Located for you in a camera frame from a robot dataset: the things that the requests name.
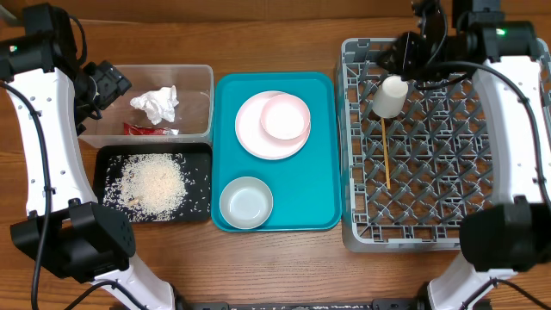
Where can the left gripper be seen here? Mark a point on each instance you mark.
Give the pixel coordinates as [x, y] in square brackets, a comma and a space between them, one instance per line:
[113, 83]

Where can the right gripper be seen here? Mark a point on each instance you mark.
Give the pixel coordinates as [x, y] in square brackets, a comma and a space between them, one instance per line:
[400, 62]

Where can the red snack wrapper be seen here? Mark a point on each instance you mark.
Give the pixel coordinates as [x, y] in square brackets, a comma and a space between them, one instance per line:
[139, 131]

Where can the white paper cup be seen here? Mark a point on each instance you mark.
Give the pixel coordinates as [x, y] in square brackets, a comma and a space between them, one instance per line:
[390, 97]

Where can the white tissue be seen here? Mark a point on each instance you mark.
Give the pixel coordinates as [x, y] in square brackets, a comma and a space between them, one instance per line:
[158, 105]

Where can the wooden chopstick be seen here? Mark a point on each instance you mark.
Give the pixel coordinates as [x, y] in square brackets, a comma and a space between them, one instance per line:
[385, 153]

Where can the pile of rice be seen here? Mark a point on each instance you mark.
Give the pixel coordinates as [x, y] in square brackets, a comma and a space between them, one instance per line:
[148, 185]

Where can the small pink plate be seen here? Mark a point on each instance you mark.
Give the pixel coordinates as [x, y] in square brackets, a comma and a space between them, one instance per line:
[285, 117]

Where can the grey bowl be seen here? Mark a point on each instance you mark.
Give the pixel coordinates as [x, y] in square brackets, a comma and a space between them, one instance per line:
[246, 203]

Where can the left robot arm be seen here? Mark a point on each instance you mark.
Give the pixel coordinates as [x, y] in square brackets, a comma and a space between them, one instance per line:
[67, 231]

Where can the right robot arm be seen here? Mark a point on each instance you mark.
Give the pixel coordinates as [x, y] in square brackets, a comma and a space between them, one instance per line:
[502, 59]

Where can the black waste tray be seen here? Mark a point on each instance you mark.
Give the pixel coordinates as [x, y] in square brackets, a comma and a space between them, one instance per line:
[198, 172]

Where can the grey dishwasher rack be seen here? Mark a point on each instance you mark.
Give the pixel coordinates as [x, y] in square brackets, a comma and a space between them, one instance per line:
[439, 159]

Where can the clear plastic bin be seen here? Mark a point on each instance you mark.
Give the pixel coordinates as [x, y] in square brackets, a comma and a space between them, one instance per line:
[194, 113]

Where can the large pink plate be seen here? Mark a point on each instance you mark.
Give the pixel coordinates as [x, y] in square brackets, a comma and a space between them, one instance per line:
[254, 139]

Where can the teal serving tray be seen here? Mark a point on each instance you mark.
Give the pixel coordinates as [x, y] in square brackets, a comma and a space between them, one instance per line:
[306, 186]

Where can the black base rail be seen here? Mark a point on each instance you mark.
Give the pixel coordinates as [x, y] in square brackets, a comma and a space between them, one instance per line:
[375, 304]

